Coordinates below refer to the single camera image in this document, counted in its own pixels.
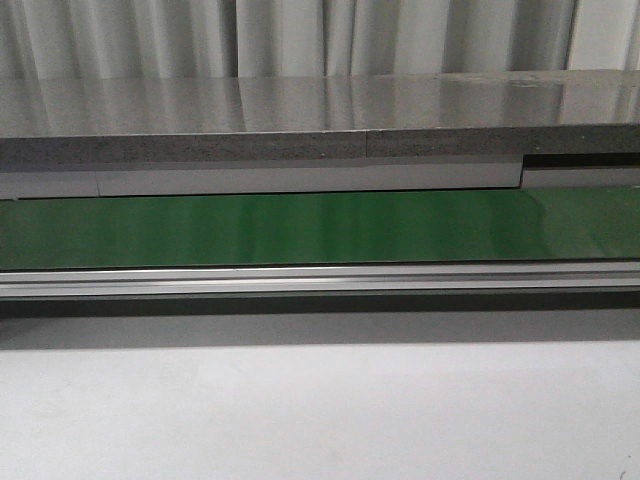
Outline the green conveyor belt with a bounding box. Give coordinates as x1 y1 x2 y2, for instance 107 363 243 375
1 187 639 270

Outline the grey right cabinet panel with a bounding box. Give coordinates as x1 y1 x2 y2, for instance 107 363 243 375
521 167 640 188

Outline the grey cabinet panel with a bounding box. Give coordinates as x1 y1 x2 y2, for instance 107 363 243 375
521 167 640 188
1 154 523 199

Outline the aluminium conveyor side rail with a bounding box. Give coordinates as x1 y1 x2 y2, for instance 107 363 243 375
1 261 639 299

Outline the white curtain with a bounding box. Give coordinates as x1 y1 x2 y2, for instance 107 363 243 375
1 1 639 79

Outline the grey cabinet front panel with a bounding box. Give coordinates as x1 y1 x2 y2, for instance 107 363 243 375
1 154 523 199

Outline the grey stone counter slab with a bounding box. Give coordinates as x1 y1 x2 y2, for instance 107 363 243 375
1 70 639 171

